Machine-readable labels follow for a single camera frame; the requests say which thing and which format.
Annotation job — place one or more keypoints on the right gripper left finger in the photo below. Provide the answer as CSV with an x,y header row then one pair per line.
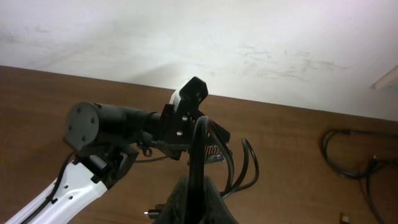
x,y
173,211

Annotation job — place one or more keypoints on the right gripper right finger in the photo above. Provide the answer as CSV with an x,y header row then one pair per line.
x,y
215,211

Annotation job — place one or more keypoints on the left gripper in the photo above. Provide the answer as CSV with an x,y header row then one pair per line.
x,y
178,117

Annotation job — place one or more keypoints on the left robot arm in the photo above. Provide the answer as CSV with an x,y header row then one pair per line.
x,y
106,141

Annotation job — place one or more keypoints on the white wall socket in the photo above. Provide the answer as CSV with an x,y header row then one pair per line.
x,y
386,80

